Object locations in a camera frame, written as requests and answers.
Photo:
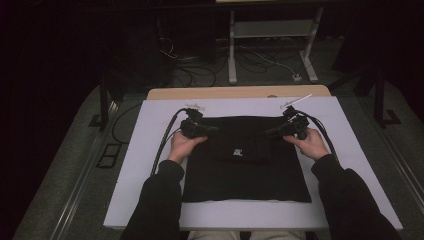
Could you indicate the metal floor rail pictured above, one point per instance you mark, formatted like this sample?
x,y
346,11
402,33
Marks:
x,y
411,186
71,206

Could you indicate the person's right hand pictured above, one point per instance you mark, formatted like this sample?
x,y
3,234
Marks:
x,y
315,146

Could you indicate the black metal stand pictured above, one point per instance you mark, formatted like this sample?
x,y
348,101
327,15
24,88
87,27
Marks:
x,y
379,100
104,100

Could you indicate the person's right leg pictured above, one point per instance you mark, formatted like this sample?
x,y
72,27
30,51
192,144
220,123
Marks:
x,y
276,236

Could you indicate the person's left hand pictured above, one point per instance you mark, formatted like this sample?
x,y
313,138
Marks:
x,y
181,148

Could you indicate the person's leg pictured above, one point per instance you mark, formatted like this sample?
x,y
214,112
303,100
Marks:
x,y
213,236
276,236

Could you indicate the grey metal stand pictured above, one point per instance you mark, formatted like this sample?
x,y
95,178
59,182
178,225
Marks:
x,y
232,50

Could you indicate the black tank top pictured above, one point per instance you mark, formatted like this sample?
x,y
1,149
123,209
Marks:
x,y
243,176

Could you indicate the white board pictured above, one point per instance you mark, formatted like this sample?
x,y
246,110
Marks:
x,y
233,215

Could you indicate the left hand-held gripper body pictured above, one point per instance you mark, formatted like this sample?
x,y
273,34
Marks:
x,y
190,128

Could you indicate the person's left leg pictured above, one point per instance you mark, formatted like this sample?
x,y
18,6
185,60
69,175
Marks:
x,y
213,236

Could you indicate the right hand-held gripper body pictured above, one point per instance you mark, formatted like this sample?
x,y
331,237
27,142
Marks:
x,y
298,126

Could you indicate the white plug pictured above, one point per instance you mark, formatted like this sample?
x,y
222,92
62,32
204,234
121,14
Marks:
x,y
297,77

